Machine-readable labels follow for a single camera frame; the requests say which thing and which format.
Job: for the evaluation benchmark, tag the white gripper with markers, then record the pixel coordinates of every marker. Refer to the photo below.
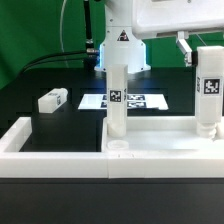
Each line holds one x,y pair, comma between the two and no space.
162,18

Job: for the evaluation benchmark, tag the white desk top panel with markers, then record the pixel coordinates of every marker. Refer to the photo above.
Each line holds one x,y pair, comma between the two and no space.
160,133

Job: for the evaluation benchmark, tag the black vertical pole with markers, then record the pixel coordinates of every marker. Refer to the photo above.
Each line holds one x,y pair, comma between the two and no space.
89,61

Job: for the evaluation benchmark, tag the sheet with four markers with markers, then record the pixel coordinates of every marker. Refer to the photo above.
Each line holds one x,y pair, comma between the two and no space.
134,101

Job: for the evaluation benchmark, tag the white U-shaped fence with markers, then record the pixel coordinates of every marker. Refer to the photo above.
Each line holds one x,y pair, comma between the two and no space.
107,163

